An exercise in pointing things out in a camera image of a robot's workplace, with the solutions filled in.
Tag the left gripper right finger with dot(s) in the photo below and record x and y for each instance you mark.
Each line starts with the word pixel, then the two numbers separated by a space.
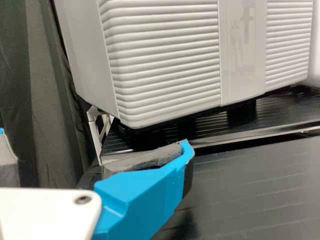
pixel 145 195

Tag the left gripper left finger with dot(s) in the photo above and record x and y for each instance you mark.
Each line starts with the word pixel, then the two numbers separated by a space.
pixel 7 165

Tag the black platform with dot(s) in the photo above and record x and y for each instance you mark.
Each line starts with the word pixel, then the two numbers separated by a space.
pixel 250 190
pixel 280 112

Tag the incubator door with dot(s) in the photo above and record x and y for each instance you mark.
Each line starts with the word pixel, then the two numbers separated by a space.
pixel 162 62

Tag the white incubator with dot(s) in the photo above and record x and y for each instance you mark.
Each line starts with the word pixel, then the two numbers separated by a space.
pixel 82 50

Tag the white box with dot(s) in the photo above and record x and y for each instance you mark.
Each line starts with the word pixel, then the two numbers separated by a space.
pixel 315 45

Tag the white lattice frame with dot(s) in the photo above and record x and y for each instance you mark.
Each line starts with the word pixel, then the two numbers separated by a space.
pixel 98 135

